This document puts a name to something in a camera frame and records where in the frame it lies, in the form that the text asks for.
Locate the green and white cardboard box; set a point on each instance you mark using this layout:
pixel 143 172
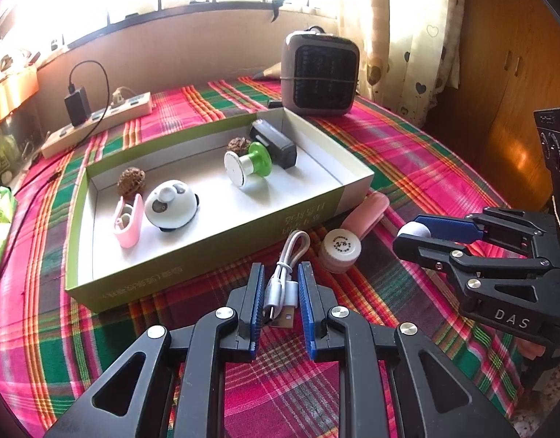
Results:
pixel 207 210

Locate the plaid tablecloth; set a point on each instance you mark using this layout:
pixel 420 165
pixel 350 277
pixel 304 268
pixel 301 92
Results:
pixel 421 159

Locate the grey desktop fan heater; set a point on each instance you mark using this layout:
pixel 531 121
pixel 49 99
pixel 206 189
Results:
pixel 319 73

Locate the pink curved clip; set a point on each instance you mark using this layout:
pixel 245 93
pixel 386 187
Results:
pixel 129 230

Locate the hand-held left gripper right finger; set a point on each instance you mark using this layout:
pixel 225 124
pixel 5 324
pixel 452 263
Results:
pixel 307 310

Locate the beige pointed pouch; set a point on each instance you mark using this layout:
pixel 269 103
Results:
pixel 271 72

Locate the white plug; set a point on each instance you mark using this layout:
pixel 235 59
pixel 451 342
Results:
pixel 119 97

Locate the green and white spool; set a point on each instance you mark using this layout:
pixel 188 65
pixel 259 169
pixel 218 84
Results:
pixel 243 164

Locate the round panda toy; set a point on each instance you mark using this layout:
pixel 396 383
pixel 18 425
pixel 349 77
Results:
pixel 170 205

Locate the orange box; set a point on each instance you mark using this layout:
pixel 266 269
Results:
pixel 10 93

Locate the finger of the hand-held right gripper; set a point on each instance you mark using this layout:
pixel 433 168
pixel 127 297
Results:
pixel 426 253
pixel 449 228

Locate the person's right hand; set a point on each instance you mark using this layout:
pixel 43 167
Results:
pixel 533 350

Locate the small black connector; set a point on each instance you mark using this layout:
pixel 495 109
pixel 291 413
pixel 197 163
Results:
pixel 275 103

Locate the brown walnut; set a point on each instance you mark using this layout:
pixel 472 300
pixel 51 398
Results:
pixel 131 182
pixel 238 143

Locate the black rectangular device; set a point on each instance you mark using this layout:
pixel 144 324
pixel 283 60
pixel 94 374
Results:
pixel 273 143

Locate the small white round jar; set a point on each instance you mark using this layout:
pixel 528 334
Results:
pixel 340 251

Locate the black charger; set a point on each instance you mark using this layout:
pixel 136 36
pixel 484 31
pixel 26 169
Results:
pixel 78 107

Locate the wooden cabinet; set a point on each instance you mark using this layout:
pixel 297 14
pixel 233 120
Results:
pixel 503 77

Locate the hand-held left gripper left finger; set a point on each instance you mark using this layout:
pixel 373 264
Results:
pixel 257 310

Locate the heart print curtain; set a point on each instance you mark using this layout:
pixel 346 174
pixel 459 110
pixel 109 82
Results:
pixel 398 32

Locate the beige power strip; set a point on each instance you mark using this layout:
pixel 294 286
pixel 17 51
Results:
pixel 125 112

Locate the white ball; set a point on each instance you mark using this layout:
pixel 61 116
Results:
pixel 414 230

